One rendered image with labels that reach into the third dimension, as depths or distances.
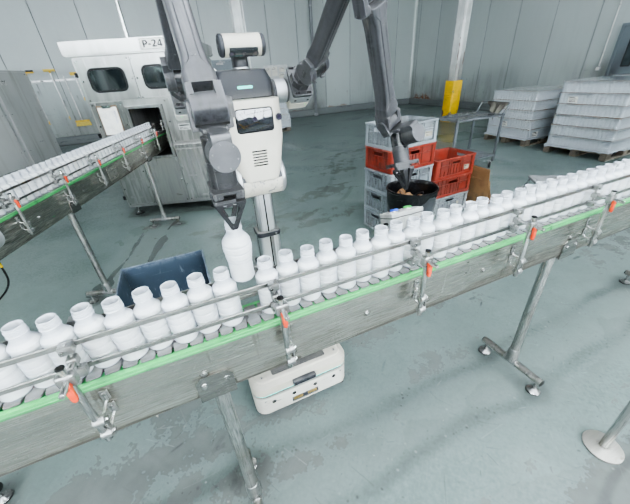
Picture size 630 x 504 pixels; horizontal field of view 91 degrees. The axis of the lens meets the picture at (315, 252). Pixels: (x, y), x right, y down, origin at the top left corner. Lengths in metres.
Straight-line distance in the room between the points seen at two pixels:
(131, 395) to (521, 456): 1.65
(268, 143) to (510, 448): 1.75
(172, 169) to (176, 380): 3.82
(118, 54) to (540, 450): 4.83
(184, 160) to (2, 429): 3.80
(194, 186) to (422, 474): 3.95
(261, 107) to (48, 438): 1.15
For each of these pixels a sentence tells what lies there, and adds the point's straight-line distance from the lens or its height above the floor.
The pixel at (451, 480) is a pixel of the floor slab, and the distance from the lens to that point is 1.77.
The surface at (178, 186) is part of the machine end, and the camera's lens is 4.59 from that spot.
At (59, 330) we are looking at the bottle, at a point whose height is 1.13.
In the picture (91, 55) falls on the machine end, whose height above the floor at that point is 1.86.
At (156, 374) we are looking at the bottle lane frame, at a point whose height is 0.96.
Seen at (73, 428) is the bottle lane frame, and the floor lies 0.88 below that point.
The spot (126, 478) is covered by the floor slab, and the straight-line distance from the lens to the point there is 1.98.
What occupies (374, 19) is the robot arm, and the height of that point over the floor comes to 1.68.
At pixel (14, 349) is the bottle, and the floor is 1.12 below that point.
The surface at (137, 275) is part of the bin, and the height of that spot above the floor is 0.91.
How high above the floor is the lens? 1.57
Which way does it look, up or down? 30 degrees down
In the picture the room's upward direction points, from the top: 4 degrees counter-clockwise
